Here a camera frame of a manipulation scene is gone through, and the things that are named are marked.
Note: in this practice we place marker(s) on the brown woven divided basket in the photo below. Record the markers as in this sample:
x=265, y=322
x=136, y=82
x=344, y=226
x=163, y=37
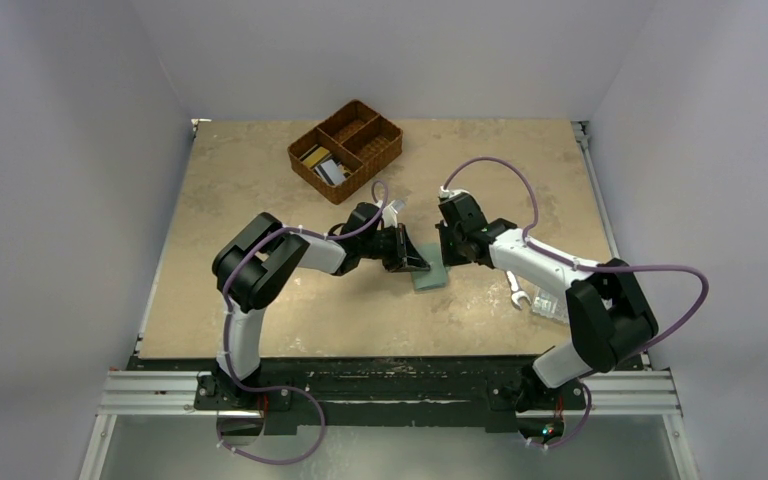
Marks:
x=359, y=137

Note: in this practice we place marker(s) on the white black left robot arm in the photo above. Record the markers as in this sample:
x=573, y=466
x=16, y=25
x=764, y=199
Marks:
x=254, y=267

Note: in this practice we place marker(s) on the clear plastic box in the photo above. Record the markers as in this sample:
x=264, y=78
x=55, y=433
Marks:
x=549, y=307

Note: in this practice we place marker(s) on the aluminium frame rail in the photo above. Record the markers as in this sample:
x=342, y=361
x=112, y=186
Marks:
x=135, y=393

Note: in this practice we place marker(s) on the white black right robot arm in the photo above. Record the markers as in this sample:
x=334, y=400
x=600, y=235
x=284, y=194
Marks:
x=608, y=315

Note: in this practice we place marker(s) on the gold white card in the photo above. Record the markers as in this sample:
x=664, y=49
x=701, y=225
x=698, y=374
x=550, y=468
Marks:
x=315, y=156

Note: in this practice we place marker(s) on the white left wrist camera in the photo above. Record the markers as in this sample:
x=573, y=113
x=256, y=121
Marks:
x=390, y=212

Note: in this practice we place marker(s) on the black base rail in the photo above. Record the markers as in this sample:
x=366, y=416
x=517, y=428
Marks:
x=492, y=392

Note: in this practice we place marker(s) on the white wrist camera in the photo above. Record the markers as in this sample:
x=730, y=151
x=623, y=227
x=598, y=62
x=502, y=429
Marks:
x=445, y=194
x=390, y=212

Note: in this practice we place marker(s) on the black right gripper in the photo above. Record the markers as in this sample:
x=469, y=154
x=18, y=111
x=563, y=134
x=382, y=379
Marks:
x=450, y=244

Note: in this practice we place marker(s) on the silver wrench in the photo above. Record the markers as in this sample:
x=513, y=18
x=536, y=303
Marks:
x=519, y=297

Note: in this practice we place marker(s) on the teal card holder wallet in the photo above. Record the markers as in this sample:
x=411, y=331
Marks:
x=436, y=277

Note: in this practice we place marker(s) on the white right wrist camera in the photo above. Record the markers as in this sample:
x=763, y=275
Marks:
x=445, y=194

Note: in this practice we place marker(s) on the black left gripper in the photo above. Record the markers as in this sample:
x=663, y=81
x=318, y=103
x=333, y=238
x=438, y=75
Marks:
x=403, y=257

